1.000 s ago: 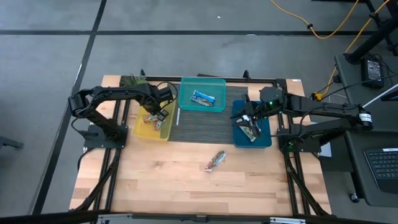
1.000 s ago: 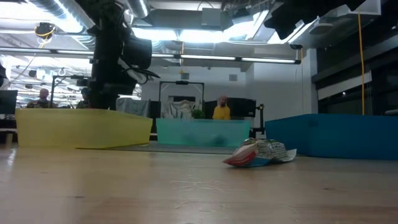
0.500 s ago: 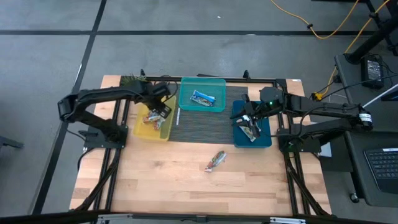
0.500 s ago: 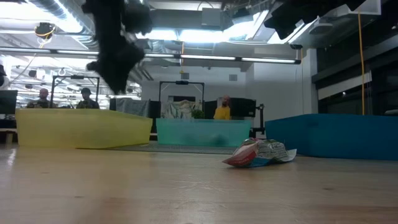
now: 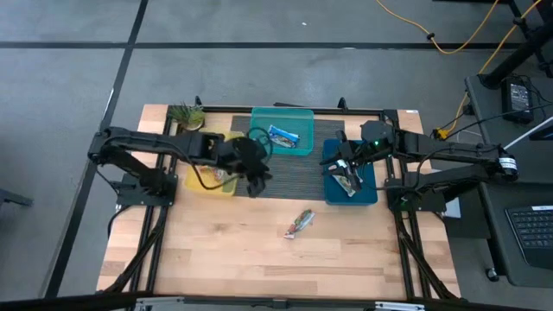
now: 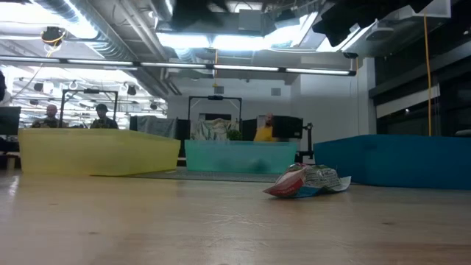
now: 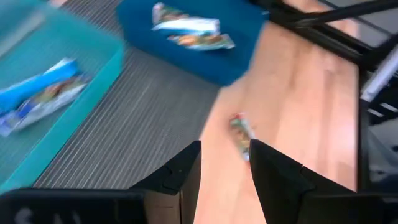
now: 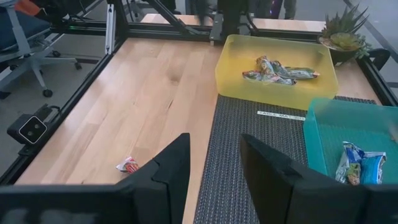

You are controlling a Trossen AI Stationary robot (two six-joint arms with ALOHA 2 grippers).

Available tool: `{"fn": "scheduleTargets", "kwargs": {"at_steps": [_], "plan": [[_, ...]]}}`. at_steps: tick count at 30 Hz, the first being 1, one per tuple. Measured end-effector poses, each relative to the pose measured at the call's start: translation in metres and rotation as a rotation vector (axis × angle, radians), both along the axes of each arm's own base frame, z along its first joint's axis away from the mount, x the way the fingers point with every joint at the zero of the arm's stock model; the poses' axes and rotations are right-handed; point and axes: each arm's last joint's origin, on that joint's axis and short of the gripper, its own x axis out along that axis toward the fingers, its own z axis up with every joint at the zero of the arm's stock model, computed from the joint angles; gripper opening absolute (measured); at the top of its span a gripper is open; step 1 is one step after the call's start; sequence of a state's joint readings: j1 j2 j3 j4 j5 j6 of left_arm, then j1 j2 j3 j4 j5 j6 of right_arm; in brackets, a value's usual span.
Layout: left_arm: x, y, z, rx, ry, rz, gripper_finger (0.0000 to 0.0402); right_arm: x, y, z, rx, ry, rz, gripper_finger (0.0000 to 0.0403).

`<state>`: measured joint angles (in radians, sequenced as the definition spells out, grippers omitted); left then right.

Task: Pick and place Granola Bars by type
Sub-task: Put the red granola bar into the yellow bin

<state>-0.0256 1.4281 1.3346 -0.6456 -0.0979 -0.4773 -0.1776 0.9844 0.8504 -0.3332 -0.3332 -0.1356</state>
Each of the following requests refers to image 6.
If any red green wrapper granola bar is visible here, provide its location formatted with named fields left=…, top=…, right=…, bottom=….
left=262, top=162, right=353, bottom=199

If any black computer monitor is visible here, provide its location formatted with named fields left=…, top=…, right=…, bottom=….
left=241, top=118, right=259, bottom=142
left=272, top=115, right=305, bottom=141
left=0, top=106, right=22, bottom=137

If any person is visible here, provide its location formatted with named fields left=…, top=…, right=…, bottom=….
left=252, top=112, right=280, bottom=143
left=30, top=104, right=69, bottom=130
left=89, top=103, right=120, bottom=130

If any black metal rig frame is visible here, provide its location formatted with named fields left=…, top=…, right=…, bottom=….
left=188, top=95, right=243, bottom=122
left=58, top=88, right=119, bottom=129

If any black monitor stand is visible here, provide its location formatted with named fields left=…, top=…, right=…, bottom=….
left=296, top=122, right=315, bottom=163

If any dark blue plastic bin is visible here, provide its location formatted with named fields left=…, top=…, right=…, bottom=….
left=313, top=133, right=471, bottom=191

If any dark striped table mat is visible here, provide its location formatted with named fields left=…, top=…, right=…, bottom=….
left=124, top=166, right=295, bottom=184

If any orange black cable reel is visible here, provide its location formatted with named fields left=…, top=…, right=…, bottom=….
left=40, top=26, right=68, bottom=48

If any leaf patterned cloth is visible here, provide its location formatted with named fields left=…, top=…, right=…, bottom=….
left=191, top=117, right=241, bottom=141

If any teal translucent plastic bin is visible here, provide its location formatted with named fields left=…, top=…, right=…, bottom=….
left=184, top=139, right=299, bottom=175

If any grey cloth cover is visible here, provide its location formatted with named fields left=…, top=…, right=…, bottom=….
left=136, top=115, right=179, bottom=140

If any long LED light bar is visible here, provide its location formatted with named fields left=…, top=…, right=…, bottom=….
left=0, top=54, right=358, bottom=77

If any yellow translucent plastic bin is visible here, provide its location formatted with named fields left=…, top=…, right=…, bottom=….
left=18, top=127, right=182, bottom=177

